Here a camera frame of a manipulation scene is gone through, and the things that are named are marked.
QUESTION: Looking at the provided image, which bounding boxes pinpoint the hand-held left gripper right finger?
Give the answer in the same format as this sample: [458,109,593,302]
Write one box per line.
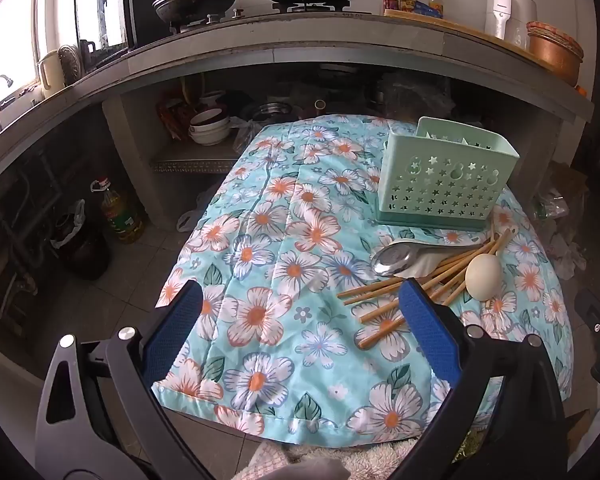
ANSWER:
[387,277,568,480]

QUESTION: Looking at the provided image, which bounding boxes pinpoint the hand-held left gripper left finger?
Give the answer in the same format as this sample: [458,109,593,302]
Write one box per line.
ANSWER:
[34,280,216,480]

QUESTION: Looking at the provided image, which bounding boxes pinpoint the white ceramic spoon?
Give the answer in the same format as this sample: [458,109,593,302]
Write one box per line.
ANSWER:
[395,252,461,281]

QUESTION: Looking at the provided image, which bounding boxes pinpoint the metal spoon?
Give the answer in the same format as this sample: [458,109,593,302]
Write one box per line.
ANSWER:
[371,240,486,277]

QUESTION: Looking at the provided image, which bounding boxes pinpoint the mint green utensil holder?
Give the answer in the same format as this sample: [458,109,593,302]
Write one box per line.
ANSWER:
[376,116,521,232]

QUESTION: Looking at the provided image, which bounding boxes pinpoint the white plastic bags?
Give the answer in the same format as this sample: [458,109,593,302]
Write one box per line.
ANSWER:
[550,232,588,281]

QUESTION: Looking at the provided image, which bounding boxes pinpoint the small white plastic bag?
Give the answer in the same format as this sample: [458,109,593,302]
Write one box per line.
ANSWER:
[176,207,201,233]

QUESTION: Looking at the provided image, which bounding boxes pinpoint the dark bucket with plastic bag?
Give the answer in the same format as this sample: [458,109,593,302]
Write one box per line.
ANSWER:
[50,200,112,281]

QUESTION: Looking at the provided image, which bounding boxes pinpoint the cooking oil bottle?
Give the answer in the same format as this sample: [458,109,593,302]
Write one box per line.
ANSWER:
[91,177,145,244]

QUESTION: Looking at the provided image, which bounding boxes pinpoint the crumpled clear plastic bag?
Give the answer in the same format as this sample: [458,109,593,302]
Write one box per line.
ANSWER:
[532,187,571,221]

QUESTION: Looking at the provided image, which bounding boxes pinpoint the floral turquoise blanket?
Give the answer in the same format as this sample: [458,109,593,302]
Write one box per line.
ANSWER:
[150,114,576,448]

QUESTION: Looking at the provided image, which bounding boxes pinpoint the person's fleece clothing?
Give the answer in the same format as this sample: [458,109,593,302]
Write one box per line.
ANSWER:
[237,440,423,480]

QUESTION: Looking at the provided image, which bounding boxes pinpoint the stacked white bowls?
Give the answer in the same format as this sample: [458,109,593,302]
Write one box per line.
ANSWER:
[187,122,231,147]

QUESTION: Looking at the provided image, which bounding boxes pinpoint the red packets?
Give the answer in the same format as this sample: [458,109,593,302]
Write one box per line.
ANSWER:
[156,100,191,141]

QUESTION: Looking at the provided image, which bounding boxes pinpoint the dark rimmed bowl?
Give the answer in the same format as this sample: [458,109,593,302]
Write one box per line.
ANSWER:
[190,106,229,128]

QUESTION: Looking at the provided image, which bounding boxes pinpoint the steel basin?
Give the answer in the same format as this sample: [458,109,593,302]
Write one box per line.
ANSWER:
[252,101,293,121]

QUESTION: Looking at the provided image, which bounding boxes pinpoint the copper coloured inner pot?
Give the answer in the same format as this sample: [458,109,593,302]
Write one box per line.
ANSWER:
[527,35,583,86]

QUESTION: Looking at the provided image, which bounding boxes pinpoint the cream jug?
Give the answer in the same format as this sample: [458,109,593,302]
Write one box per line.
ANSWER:
[37,50,66,98]

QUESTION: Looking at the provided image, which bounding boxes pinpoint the grey round lid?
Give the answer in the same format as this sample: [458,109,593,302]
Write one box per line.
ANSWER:
[60,45,83,86]

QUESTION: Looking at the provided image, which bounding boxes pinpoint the wooden cutting board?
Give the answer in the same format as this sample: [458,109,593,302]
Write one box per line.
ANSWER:
[384,9,556,68]

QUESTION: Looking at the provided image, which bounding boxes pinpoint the woven basket tray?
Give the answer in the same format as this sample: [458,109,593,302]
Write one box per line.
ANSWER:
[526,21,585,58]

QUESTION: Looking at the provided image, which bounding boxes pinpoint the grey kitchen counter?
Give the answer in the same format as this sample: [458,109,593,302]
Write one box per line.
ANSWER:
[0,10,596,196]

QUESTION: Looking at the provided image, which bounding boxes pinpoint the gas stove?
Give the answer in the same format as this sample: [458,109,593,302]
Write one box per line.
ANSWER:
[167,1,373,36]

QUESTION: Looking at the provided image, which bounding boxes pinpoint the white kitchen appliance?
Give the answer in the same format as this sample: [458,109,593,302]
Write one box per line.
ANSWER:
[484,0,537,41]

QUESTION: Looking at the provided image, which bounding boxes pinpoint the window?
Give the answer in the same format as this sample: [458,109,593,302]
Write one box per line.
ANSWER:
[0,0,38,126]

